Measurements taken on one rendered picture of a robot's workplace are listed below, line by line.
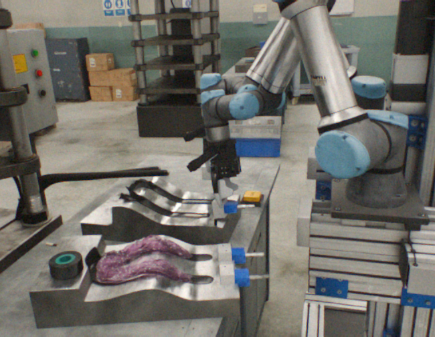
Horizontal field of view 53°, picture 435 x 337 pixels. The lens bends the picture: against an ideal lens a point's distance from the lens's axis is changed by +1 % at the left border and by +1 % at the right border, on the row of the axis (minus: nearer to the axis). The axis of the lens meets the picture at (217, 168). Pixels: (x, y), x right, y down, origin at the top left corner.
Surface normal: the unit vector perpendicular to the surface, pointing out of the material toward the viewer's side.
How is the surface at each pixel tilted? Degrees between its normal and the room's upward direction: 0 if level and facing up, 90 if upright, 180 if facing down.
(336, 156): 97
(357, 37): 90
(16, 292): 0
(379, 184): 73
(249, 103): 79
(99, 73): 100
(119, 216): 90
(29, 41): 90
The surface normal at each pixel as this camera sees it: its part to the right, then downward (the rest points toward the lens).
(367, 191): -0.59, 0.00
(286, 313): -0.04, -0.94
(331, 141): -0.69, 0.39
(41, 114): 0.97, 0.05
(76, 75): -0.14, 0.35
